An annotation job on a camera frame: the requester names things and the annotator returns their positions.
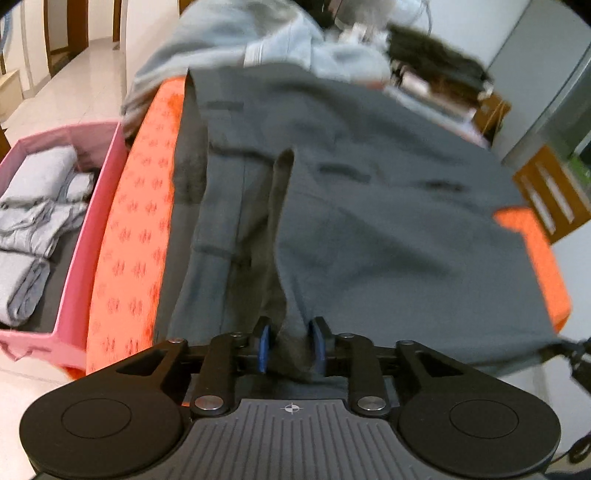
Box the folded dark grey garment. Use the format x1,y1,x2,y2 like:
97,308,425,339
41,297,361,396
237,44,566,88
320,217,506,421
385,23,494,100

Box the orange patterned mat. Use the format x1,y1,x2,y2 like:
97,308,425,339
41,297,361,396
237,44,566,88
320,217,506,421
85,76,572,376

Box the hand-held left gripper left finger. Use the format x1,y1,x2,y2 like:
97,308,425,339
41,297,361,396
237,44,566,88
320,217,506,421
92,315,273,416

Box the brown wooden door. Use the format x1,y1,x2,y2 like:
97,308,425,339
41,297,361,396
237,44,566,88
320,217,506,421
44,0,89,78

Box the dark grey pants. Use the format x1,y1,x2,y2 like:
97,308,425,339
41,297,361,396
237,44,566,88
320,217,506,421
154,64,563,385

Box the wooden chair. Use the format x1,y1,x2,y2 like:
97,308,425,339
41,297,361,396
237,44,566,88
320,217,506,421
512,147,591,246

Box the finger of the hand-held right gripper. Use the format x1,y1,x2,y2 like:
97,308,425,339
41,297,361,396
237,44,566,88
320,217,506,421
551,336,591,370

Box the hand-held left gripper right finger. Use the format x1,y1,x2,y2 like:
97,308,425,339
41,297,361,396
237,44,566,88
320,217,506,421
307,316,495,416

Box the low beige cabinet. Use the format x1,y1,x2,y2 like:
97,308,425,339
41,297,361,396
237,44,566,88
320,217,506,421
0,69,23,121

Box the light blue garment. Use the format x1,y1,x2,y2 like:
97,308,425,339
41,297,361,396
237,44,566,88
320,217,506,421
121,0,394,130

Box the pink storage box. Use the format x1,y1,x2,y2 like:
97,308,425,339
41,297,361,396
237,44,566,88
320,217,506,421
0,121,129,370

